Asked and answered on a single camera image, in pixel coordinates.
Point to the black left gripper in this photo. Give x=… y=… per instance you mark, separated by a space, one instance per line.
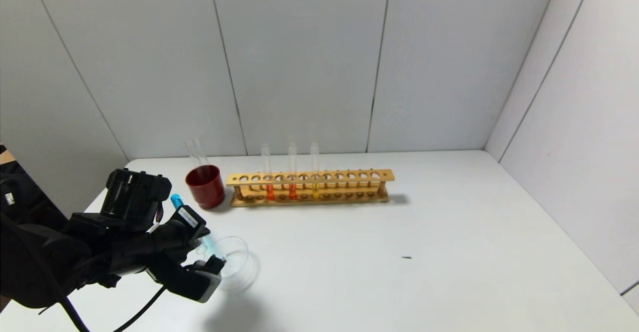
x=190 y=218

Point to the red pigment glass test tube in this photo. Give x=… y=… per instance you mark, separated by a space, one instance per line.
x=270 y=192

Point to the yellow pigment glass test tube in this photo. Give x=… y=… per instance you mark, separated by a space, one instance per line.
x=315 y=190

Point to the clear glass beaker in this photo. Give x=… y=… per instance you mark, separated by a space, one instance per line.
x=239 y=272

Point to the wooden test tube rack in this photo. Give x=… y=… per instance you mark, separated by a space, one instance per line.
x=349 y=174

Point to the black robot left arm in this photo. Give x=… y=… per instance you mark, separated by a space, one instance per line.
x=40 y=262

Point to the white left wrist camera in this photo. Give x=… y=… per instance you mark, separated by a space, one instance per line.
x=207 y=289

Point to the blue pigment glass test tube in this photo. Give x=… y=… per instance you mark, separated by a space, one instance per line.
x=176 y=201

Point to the orange-red pigment glass test tube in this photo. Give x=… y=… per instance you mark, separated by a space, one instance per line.
x=292 y=192

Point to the dark red plastic cup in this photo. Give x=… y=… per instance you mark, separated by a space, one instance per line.
x=207 y=194

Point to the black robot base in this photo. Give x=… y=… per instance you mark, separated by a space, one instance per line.
x=20 y=192

